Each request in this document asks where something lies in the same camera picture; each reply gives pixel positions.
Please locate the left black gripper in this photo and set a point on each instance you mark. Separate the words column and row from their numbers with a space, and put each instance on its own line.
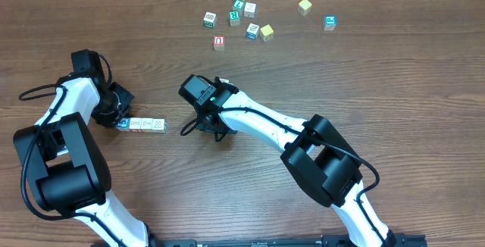
column 110, row 120

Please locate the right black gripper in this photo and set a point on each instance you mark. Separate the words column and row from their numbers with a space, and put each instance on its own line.
column 204, row 126

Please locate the blue number five block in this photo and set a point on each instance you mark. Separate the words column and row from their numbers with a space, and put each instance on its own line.
column 123, row 124

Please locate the white red edged block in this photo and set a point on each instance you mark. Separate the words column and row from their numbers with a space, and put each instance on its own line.
column 135, row 124

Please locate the white blue edged block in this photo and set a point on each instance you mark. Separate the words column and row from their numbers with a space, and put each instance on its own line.
column 146, row 124

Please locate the white zigzag picture block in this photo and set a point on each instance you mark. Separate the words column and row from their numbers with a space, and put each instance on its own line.
column 159, row 125

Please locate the red letter U block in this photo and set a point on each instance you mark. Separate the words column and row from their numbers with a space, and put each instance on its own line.
column 218, row 43

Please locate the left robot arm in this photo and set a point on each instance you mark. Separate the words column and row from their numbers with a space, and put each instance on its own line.
column 64, row 174

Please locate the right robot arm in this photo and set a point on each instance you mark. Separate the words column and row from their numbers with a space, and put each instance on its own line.
column 323, row 164

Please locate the lone white picture block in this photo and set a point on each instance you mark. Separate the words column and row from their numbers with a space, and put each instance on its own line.
column 224, row 80

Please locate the green letter B block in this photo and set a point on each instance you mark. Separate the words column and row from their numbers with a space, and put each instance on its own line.
column 210, row 19

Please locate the blue edged picture block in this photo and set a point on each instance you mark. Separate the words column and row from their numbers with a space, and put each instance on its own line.
column 252, row 31

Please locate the yellow block near cluster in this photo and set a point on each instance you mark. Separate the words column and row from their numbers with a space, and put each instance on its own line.
column 266, row 32

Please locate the teal letter R block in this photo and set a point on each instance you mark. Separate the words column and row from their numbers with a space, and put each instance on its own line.
column 234, row 18

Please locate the white patterned wooden block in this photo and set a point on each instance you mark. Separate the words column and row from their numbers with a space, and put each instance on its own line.
column 249, row 10

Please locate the teal letter L block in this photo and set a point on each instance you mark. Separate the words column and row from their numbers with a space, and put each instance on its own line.
column 238, row 6

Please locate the far yellow wooden block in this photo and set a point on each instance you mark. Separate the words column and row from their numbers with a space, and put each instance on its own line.
column 304, row 7

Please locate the blue letter P block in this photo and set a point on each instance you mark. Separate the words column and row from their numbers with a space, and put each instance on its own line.
column 329, row 23

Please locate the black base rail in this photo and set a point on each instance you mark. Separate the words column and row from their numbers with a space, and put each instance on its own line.
column 400, row 240

